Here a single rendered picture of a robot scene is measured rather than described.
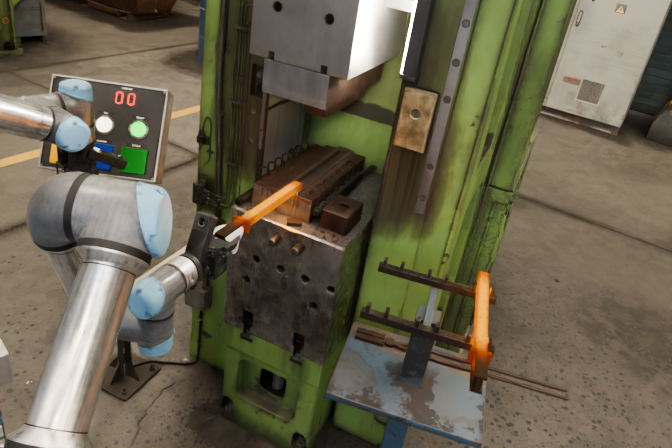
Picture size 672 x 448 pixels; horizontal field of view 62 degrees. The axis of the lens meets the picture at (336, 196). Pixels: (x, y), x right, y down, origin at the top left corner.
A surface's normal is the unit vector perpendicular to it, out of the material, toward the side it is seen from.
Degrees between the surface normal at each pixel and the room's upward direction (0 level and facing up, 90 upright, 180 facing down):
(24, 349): 0
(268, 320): 90
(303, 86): 90
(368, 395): 0
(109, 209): 42
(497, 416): 0
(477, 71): 90
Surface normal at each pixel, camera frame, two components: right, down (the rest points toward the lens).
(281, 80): -0.42, 0.36
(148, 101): 0.07, -0.04
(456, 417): 0.15, -0.88
